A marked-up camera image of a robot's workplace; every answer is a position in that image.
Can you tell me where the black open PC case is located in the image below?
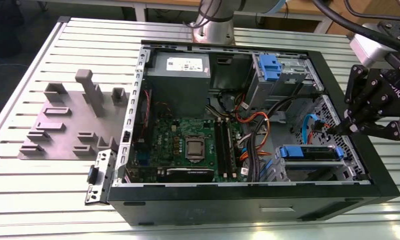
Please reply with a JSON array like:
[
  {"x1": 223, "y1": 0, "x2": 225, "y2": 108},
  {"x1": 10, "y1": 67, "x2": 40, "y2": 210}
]
[{"x1": 85, "y1": 39, "x2": 400, "y2": 227}]

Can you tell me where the grey parts rack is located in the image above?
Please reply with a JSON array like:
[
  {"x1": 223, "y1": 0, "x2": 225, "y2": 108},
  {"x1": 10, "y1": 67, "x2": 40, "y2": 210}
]
[{"x1": 16, "y1": 69, "x2": 135, "y2": 163}]

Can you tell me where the brown wooden cabinet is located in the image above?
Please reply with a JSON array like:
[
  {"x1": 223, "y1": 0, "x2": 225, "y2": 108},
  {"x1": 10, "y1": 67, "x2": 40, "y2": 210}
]
[{"x1": 349, "y1": 0, "x2": 400, "y2": 38}]

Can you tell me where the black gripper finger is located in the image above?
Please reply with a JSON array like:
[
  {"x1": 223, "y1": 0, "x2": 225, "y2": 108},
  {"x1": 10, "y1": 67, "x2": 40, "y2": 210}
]
[
  {"x1": 339, "y1": 119, "x2": 400, "y2": 140},
  {"x1": 329, "y1": 64, "x2": 389, "y2": 135}
]

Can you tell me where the silver CPU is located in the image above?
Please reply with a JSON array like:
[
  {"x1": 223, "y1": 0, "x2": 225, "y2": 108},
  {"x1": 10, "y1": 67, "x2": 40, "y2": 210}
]
[{"x1": 189, "y1": 141, "x2": 205, "y2": 155}]

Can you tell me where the hard disk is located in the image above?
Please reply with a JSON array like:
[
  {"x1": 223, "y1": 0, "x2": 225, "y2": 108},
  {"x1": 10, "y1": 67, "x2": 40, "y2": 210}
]
[{"x1": 275, "y1": 145, "x2": 349, "y2": 163}]

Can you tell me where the black cable bundle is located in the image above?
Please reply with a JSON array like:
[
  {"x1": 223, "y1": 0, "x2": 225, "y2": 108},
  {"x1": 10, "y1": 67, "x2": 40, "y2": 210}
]
[{"x1": 246, "y1": 93, "x2": 322, "y2": 183}]

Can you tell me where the blue drive latch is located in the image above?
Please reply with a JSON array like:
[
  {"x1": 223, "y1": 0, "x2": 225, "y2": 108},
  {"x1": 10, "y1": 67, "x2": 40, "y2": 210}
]
[{"x1": 258, "y1": 54, "x2": 285, "y2": 82}]

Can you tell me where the orange power wire black plug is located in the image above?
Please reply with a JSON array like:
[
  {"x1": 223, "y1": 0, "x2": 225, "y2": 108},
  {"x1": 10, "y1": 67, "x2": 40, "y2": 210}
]
[{"x1": 315, "y1": 122, "x2": 337, "y2": 134}]

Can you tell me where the green motherboard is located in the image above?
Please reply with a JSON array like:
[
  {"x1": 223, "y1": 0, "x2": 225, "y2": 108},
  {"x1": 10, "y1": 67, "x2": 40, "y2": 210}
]
[{"x1": 126, "y1": 117, "x2": 251, "y2": 183}]

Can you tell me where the silver disk bay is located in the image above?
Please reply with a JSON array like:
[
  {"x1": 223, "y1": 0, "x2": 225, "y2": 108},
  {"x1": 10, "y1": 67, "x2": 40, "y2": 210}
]
[{"x1": 275, "y1": 144, "x2": 354, "y2": 182}]

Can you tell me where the blue rear port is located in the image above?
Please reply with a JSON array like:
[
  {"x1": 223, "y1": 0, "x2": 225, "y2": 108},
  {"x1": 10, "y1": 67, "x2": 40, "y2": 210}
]
[{"x1": 87, "y1": 164, "x2": 102, "y2": 185}]

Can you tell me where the black graphics card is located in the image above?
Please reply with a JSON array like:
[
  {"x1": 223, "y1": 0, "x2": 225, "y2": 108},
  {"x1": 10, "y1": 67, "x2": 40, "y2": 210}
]
[{"x1": 157, "y1": 166, "x2": 217, "y2": 183}]

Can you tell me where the orange wire bundle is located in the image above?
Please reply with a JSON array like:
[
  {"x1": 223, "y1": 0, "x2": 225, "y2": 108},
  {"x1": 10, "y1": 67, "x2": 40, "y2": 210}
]
[
  {"x1": 239, "y1": 150, "x2": 274, "y2": 162},
  {"x1": 235, "y1": 111, "x2": 273, "y2": 142}
]

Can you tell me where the grey power supply unit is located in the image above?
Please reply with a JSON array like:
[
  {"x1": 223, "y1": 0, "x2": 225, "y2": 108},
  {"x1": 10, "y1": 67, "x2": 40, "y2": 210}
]
[{"x1": 143, "y1": 52, "x2": 213, "y2": 120}]

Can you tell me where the blue data wire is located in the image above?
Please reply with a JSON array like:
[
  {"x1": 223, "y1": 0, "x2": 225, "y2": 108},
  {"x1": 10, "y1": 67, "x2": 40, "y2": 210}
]
[{"x1": 301, "y1": 113, "x2": 326, "y2": 146}]

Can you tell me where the CPU socket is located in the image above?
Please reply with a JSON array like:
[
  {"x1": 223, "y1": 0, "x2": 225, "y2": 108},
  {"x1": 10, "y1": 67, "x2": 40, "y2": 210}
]
[{"x1": 183, "y1": 134, "x2": 209, "y2": 165}]

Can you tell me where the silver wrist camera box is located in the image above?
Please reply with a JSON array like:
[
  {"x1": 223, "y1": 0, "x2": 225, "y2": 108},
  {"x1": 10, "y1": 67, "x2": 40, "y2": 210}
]
[{"x1": 349, "y1": 34, "x2": 400, "y2": 69}]

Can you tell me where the silver optical drive cage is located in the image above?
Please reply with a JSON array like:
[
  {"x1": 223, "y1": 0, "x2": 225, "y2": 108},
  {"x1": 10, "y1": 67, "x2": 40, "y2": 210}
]
[{"x1": 246, "y1": 52, "x2": 323, "y2": 111}]

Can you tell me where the black RAM slot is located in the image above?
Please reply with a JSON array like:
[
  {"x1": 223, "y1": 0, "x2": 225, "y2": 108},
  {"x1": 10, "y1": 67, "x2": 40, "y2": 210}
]
[
  {"x1": 214, "y1": 117, "x2": 230, "y2": 179},
  {"x1": 222, "y1": 117, "x2": 239, "y2": 179}
]

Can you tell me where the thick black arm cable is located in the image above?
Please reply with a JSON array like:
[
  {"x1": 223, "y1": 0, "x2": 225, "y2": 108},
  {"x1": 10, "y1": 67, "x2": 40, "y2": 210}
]
[{"x1": 311, "y1": 0, "x2": 400, "y2": 53}]

